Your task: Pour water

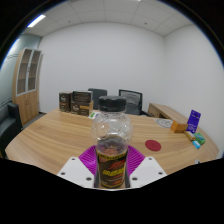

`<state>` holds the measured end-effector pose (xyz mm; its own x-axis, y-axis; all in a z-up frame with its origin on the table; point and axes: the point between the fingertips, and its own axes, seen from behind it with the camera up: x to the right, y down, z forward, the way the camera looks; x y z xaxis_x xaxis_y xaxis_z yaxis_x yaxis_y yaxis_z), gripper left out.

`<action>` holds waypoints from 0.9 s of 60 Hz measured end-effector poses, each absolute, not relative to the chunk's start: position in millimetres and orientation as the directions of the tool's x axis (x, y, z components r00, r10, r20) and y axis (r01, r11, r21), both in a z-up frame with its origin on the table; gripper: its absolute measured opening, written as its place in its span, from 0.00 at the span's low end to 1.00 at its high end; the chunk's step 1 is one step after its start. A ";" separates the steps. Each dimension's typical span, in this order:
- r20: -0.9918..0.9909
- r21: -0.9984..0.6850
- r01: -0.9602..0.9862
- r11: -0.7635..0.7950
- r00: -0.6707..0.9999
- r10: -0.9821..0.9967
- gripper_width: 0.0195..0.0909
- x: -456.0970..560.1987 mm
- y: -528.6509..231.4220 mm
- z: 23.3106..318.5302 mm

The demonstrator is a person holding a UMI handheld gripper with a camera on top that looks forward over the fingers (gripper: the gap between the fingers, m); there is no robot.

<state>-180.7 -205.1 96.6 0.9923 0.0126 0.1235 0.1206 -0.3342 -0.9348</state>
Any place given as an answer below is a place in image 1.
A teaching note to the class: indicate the flat round red coaster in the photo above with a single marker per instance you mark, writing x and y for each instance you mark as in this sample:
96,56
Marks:
153,145

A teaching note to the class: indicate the large dark brown box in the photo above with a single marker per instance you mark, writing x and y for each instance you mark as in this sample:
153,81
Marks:
81,96

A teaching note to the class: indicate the wooden side desk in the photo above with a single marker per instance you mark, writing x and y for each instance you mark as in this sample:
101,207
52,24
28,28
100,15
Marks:
163,111

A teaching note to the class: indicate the green flat box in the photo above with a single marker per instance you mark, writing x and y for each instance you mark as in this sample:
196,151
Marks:
200,138

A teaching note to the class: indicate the clear black-capped drink bottle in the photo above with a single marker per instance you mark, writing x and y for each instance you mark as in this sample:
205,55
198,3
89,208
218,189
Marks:
112,133

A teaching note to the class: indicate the black armchair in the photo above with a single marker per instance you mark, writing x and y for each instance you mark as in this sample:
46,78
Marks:
8,128

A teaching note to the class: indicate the rectangular ceiling light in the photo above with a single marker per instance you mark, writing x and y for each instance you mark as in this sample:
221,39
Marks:
36,20

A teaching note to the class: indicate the tan cardboard box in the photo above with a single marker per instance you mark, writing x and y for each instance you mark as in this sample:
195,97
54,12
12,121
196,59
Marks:
87,109

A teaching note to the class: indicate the wooden glass-door shelf cabinet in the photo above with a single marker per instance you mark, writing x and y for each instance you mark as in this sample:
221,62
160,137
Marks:
28,103

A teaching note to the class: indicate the small light blue box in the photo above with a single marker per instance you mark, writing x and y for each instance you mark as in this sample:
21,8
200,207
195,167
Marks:
196,144

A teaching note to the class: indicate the black padded office chair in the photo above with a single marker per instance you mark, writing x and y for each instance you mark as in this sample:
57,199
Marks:
97,95

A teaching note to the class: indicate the black mesh office chair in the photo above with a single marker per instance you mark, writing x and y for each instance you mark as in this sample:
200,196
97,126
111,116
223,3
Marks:
133,100

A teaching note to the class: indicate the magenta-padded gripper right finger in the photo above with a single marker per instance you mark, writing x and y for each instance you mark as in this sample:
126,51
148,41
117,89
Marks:
148,171

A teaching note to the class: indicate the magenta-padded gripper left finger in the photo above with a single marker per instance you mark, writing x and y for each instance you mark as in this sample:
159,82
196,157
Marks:
75,171

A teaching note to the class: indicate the orange wooden box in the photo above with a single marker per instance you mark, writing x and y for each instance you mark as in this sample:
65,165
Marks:
178,126

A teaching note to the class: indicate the purple standing card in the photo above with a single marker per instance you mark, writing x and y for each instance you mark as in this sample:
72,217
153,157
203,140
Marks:
194,120

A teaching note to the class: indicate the small dark brown box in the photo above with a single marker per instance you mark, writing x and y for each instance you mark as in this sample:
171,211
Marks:
65,101

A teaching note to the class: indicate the small tan packet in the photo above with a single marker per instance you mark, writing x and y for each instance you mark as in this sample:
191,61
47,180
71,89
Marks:
190,135

